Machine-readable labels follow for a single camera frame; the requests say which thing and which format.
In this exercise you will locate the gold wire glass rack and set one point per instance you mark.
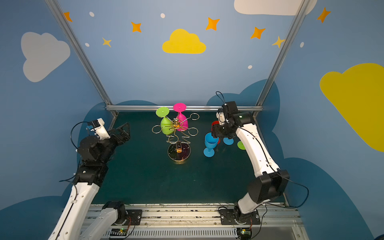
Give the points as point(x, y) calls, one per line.
point(179, 149)

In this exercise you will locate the red wine glass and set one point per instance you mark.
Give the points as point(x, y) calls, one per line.
point(214, 123)

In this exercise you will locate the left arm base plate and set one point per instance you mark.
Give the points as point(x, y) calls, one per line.
point(132, 217)

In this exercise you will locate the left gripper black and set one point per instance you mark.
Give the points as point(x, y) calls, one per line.
point(116, 135)

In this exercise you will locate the left circuit board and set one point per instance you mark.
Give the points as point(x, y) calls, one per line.
point(120, 233)

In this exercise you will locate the pink wine glass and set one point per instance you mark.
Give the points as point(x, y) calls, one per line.
point(182, 119)

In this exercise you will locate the left aluminium frame post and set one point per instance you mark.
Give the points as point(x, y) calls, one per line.
point(64, 24)

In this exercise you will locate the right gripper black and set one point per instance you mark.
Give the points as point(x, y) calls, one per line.
point(219, 131)

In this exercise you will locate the circuit board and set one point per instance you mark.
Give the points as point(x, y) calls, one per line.
point(120, 233)
point(243, 234)

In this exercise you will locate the green wine glass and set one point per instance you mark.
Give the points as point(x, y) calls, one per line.
point(166, 123)
point(241, 145)

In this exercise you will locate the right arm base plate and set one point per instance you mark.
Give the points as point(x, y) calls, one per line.
point(235, 217)

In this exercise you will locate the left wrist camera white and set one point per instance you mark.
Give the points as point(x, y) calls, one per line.
point(97, 126)

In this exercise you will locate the right circuit board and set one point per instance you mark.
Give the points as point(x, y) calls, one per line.
point(243, 234)

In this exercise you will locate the back aluminium frame bar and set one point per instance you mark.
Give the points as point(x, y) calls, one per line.
point(137, 108)

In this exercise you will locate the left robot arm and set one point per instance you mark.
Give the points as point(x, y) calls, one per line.
point(96, 151)

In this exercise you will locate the aluminium frame post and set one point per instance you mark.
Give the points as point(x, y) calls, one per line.
point(64, 24)
point(290, 37)

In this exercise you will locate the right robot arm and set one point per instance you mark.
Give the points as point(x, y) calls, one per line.
point(270, 182)

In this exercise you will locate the right aluminium frame post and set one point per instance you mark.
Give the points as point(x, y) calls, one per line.
point(290, 37)

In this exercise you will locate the blue wine glass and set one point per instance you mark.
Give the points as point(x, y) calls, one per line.
point(210, 143)
point(228, 141)

